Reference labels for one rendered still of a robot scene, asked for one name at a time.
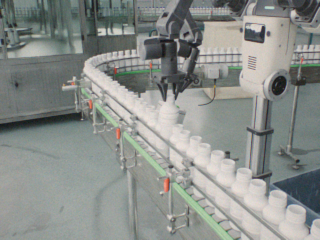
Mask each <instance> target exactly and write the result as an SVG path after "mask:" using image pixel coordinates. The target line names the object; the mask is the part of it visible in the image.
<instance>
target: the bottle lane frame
mask: <svg viewBox="0 0 320 240"><path fill-rule="evenodd" d="M87 106H88V107H89V108H88V116H87V115H86V118H87V119H88V121H89V122H90V124H91V125H92V126H93V123H94V121H93V108H90V103H89V101H87ZM95 108H96V121H97V124H102V123H103V122H104V120H103V118H105V123H104V124H103V125H99V126H98V128H97V130H98V132H99V134H100V135H101V137H102V138H103V140H104V141H105V142H106V144H107V145H109V147H110V148H111V149H112V151H113V152H114V153H115V154H116V152H115V149H116V147H115V146H116V145H118V146H119V147H120V148H121V145H120V136H119V139H117V132H116V130H111V128H114V127H118V124H117V122H116V121H115V120H114V119H113V118H112V117H111V116H110V115H109V114H107V113H106V112H105V111H104V109H103V108H102V107H101V106H100V105H99V104H98V103H97V102H96V103H95ZM104 125H105V131H104V132H100V131H103V130H104ZM133 149H135V151H136V157H133V158H130V159H127V161H126V167H130V166H133V165H134V162H133V160H134V159H136V166H134V167H132V168H128V169H127V170H128V171H129V172H130V173H131V175H132V176H133V178H134V179H135V180H136V181H137V182H138V183H139V185H140V186H141V187H142V188H143V190H144V191H145V193H146V194H147V195H148V196H149V197H150V198H151V200H152V201H153V203H154V204H155V205H156V206H157V208H158V209H159V210H160V211H161V212H162V213H163V214H164V216H165V218H166V219H167V214H168V213H169V192H165V187H164V181H159V182H157V178H160V177H162V176H166V171H165V169H163V168H162V167H161V166H160V164H158V163H157V162H156V160H154V159H153V158H152V156H150V155H149V154H148V152H145V151H144V148H142V147H141V145H139V144H138V142H136V141H135V140H134V139H132V138H131V136H130V135H129V134H128V132H126V131H124V150H125V157H126V158H128V157H132V156H133ZM185 190H186V188H185V189H183V188H182V187H181V186H180V183H177V182H174V183H173V214H175V216H177V215H180V214H183V213H184V212H185V204H186V205H188V214H185V215H184V216H182V217H179V218H177V220H176V222H175V227H179V226H182V225H184V224H185V220H184V219H185V216H186V217H187V218H188V226H185V227H183V228H181V229H178V230H177V232H178V234H179V235H180V236H181V237H182V239H183V240H238V239H240V238H236V239H234V238H233V237H231V236H230V235H229V234H228V231H230V230H224V229H223V228H222V227H221V226H220V223H221V222H222V221H221V222H216V221H215V220H214V219H213V218H212V215H214V214H208V213H207V212H206V211H205V207H204V208H203V207H201V206H200V205H199V204H198V201H199V200H198V201H195V200H194V199H193V198H192V195H189V194H188V193H187V192H186V191H185ZM167 220H168V219H167ZM168 221H169V220H168Z"/></svg>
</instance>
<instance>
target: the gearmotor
mask: <svg viewBox="0 0 320 240"><path fill-rule="evenodd" d="M193 74H196V75H198V77H197V79H196V80H193V82H192V83H191V84H190V85H189V86H188V89H191V88H203V80H213V81H214V96H213V99H212V101H213V100H214V99H215V95H216V81H217V80H218V79H226V78H228V76H229V68H228V65H226V64H203V65H202V66H201V68H195V69H194V72H193ZM212 101H210V102H209V103H211V102H212ZM209 103H206V104H198V106H203V105H207V104H209Z"/></svg>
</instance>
